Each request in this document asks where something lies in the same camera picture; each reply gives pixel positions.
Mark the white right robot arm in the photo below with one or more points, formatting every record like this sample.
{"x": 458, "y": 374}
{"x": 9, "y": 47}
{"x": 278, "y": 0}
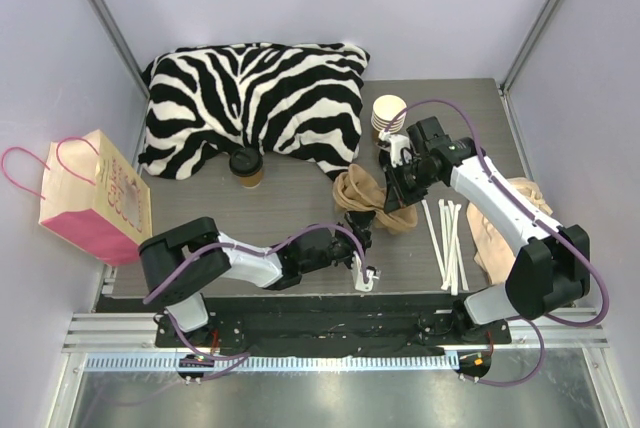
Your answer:
{"x": 549, "y": 270}

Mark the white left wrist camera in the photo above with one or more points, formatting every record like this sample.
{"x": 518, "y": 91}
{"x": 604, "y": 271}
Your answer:
{"x": 364, "y": 277}

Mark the beige folded cloth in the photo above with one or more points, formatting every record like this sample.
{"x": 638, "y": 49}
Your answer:
{"x": 493, "y": 254}

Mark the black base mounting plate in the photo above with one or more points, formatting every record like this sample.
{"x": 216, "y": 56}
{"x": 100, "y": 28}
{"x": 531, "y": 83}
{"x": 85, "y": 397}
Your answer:
{"x": 335, "y": 326}

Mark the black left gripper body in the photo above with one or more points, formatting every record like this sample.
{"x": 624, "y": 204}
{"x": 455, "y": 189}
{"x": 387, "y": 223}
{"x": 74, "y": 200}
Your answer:
{"x": 351, "y": 241}

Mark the black plastic cup lid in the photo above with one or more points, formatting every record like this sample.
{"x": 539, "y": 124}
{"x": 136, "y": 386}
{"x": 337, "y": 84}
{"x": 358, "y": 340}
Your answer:
{"x": 245, "y": 162}

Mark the pink paper gift bag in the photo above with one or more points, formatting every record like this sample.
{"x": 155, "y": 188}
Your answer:
{"x": 92, "y": 197}

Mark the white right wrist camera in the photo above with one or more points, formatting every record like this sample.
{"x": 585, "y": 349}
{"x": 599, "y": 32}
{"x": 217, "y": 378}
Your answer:
{"x": 395, "y": 149}

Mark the white wrapped straw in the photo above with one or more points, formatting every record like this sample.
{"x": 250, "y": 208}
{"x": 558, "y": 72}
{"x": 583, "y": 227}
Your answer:
{"x": 435, "y": 245}
{"x": 461, "y": 272}
{"x": 452, "y": 256}
{"x": 445, "y": 232}

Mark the brown paper coffee cup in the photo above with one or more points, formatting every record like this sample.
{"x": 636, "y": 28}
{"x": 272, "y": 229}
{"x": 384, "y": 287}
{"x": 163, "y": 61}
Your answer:
{"x": 250, "y": 181}

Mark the zebra print pillow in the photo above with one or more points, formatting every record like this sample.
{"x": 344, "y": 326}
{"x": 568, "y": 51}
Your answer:
{"x": 302, "y": 101}

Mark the brown cardboard cup carrier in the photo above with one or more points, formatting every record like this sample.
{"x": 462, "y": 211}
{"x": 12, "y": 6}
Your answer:
{"x": 357, "y": 190}

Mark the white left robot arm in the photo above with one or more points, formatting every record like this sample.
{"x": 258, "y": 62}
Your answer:
{"x": 180, "y": 262}

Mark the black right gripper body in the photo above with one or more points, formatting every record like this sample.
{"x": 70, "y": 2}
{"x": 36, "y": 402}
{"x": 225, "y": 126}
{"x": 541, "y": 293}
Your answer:
{"x": 400, "y": 180}

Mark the perforated metal rail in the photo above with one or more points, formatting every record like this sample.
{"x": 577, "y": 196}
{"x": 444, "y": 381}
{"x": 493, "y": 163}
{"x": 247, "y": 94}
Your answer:
{"x": 189, "y": 363}

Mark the stack of paper cups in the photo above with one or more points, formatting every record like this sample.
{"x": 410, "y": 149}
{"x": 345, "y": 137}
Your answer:
{"x": 386, "y": 110}

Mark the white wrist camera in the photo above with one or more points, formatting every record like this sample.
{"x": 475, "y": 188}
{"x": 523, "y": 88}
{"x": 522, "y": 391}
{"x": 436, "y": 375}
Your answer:
{"x": 395, "y": 149}
{"x": 364, "y": 277}

